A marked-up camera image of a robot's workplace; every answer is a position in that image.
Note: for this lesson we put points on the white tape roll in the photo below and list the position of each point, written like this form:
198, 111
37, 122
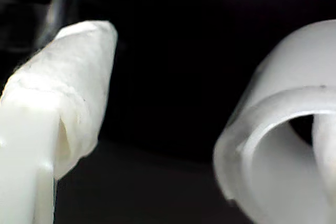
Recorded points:
288, 64

